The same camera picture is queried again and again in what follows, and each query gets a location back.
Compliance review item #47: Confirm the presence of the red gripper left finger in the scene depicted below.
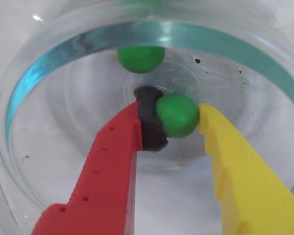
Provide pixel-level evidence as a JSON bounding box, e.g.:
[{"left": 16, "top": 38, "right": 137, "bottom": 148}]
[{"left": 31, "top": 85, "right": 169, "bottom": 235}]

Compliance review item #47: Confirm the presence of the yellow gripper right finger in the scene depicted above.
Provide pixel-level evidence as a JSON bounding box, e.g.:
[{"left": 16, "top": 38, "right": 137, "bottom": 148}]
[{"left": 197, "top": 102, "right": 294, "bottom": 235}]

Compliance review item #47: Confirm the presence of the green candy pill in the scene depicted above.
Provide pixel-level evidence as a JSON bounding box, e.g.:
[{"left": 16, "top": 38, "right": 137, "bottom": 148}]
[
  {"left": 117, "top": 46, "right": 166, "bottom": 73},
  {"left": 154, "top": 94, "right": 200, "bottom": 139}
]

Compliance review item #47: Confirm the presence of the glass bowl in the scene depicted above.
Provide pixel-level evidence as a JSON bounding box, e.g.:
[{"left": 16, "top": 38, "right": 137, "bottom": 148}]
[{"left": 0, "top": 0, "right": 294, "bottom": 235}]

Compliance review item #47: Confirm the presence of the white table cloth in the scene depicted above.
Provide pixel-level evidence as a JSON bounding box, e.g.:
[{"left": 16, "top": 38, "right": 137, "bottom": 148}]
[{"left": 0, "top": 0, "right": 294, "bottom": 235}]

